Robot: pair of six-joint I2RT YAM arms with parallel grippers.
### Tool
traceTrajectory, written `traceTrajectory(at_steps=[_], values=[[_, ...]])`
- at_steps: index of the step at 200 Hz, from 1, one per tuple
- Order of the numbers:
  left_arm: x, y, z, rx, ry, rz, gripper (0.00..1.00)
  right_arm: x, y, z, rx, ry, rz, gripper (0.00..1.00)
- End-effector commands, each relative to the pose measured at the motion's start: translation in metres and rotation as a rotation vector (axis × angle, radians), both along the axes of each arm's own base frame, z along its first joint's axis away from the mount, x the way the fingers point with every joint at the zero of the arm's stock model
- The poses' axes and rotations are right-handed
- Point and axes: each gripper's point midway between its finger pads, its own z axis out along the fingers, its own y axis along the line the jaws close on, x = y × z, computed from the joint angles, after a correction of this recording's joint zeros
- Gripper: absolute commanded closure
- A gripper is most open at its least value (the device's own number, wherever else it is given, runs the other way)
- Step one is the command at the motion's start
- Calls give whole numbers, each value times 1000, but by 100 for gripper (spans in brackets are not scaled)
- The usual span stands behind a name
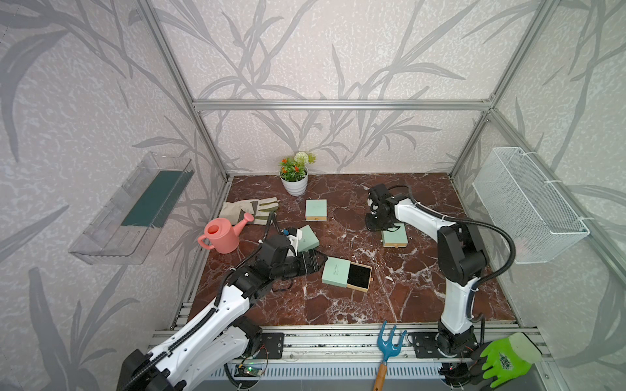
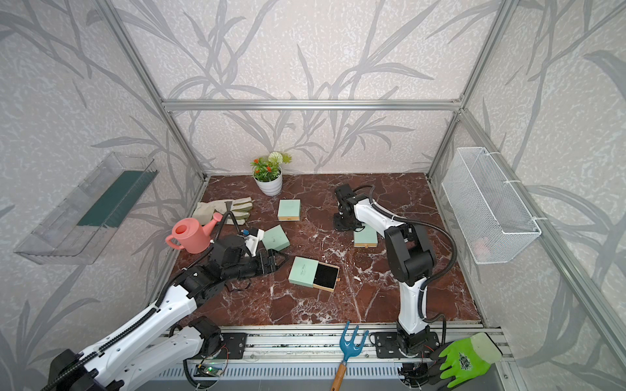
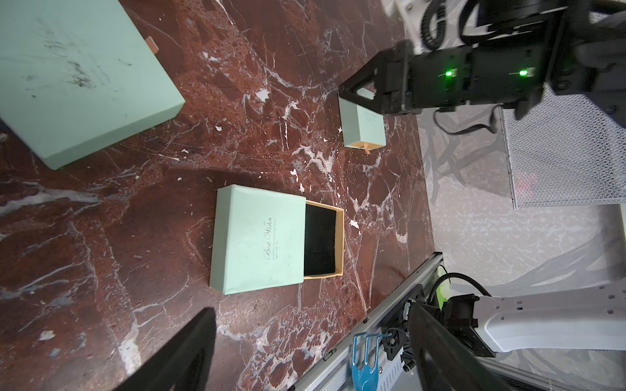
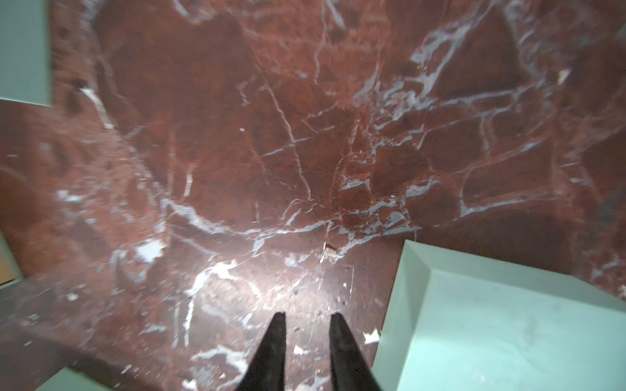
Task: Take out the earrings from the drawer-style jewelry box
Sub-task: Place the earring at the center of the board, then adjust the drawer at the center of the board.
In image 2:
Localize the pink watering can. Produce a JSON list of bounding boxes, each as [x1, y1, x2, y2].
[[165, 213, 223, 254]]

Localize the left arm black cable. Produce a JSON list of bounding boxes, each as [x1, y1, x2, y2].
[[41, 211, 243, 391]]

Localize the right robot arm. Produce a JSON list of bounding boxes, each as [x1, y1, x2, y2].
[[334, 184, 447, 358]]

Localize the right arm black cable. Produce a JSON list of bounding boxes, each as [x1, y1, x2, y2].
[[351, 184, 458, 324]]

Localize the clear plastic wall shelf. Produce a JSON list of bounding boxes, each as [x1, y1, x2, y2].
[[14, 152, 158, 265]]

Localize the potted plant white pot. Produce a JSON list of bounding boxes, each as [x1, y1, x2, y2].
[[251, 152, 292, 196]]

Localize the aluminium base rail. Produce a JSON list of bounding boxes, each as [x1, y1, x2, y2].
[[99, 324, 519, 380]]

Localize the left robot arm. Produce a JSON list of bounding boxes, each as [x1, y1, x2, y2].
[[45, 235, 292, 390]]

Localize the blue hand rake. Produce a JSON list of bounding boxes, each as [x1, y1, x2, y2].
[[330, 321, 369, 391]]

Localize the beige gardening gloves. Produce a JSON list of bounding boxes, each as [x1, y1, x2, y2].
[[192, 197, 253, 226]]

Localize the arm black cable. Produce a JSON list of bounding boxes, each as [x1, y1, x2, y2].
[[351, 184, 458, 324], [41, 211, 243, 391]]

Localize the white wire mesh basket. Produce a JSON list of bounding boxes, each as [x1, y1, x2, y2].
[[442, 147, 541, 265]]

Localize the green work glove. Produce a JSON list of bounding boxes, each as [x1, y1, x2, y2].
[[428, 332, 503, 390]]

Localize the mint drawer jewelry box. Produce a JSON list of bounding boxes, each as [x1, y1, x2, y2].
[[289, 257, 340, 292]]

